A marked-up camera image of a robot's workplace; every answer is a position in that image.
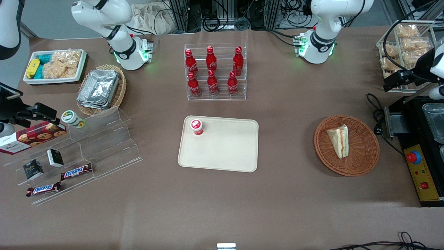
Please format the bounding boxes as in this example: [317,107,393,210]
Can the triangular sandwich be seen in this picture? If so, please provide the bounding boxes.
[326,125,349,159]

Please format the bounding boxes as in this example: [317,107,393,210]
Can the white rectangular snack tray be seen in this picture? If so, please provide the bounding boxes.
[23,49,87,85]

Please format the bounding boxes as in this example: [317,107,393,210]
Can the round brown wicker basket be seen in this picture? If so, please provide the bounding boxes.
[314,115,380,177]

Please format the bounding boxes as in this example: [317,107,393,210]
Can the oval wicker basket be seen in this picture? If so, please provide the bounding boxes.
[76,64,127,117]

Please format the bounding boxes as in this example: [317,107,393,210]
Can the beige plastic tray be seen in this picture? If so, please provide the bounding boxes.
[178,116,259,173]

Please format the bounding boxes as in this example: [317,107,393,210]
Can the red tartan cookie box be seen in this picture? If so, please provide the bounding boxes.
[0,121,67,155]

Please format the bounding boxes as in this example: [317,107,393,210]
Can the green lidded cup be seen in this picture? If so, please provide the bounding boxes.
[61,110,86,129]

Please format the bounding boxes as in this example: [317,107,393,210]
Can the yellow snack packet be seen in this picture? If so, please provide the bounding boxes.
[26,58,41,79]

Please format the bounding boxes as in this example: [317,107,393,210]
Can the small black box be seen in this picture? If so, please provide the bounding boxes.
[47,149,65,168]
[23,159,44,180]

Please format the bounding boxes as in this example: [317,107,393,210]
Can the black heating machine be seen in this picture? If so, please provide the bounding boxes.
[384,75,444,208]

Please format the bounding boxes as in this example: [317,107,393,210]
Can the clear bag of rice crackers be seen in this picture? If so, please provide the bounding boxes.
[42,50,82,80]

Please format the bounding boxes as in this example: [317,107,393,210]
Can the steel pan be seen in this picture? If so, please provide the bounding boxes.
[422,103,444,144]

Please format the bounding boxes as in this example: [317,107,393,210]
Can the stacked foil containers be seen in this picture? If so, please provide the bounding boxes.
[77,69,121,110]

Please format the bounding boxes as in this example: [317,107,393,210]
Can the snickers chocolate bar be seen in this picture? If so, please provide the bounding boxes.
[26,182,62,197]
[60,163,93,181]

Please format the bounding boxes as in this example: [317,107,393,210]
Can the clear acrylic stepped shelf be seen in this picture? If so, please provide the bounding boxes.
[3,106,143,206]

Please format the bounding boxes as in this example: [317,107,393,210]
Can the yellow control panel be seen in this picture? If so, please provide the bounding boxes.
[403,144,441,202]

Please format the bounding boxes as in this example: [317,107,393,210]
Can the beige cloth bag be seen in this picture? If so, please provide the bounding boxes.
[130,3,177,35]

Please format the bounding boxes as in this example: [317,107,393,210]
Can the red cola bottle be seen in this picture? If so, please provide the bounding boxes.
[206,46,218,73]
[227,71,239,97]
[185,49,199,77]
[232,46,244,76]
[187,72,202,97]
[207,70,220,97]

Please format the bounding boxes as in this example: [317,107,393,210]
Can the red lidded yogurt cup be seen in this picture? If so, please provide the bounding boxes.
[190,119,204,136]

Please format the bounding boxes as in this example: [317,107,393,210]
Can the clear acrylic bottle rack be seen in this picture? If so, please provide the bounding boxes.
[184,43,247,101]

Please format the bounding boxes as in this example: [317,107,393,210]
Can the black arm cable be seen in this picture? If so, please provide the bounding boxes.
[383,0,438,75]

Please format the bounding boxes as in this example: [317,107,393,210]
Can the black power cable with plug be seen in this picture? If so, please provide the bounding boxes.
[366,93,405,155]

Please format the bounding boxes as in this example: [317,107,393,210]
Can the white wire rack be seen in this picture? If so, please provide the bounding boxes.
[376,20,444,93]

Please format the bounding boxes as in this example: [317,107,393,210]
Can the aluminium frame post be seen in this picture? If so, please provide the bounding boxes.
[265,0,282,30]
[168,0,190,32]

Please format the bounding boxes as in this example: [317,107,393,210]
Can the black floor cable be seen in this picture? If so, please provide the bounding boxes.
[328,232,444,250]

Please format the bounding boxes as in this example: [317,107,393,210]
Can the coiled black cable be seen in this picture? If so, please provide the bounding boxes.
[202,14,221,32]

